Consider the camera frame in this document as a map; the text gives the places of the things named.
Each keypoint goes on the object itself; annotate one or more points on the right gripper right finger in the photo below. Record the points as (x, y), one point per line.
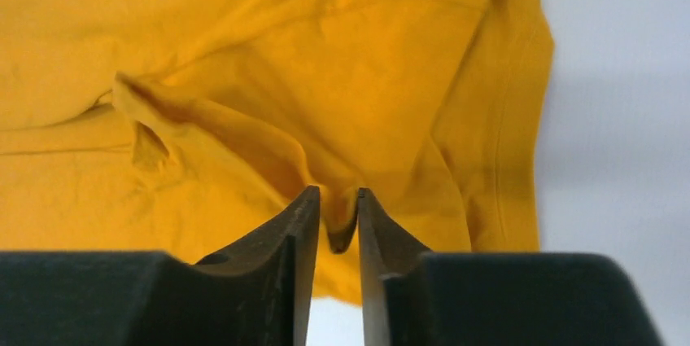
(415, 296)

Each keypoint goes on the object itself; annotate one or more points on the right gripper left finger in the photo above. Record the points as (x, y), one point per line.
(255, 291)

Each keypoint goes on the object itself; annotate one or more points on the yellow t shirt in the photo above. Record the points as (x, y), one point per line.
(182, 124)

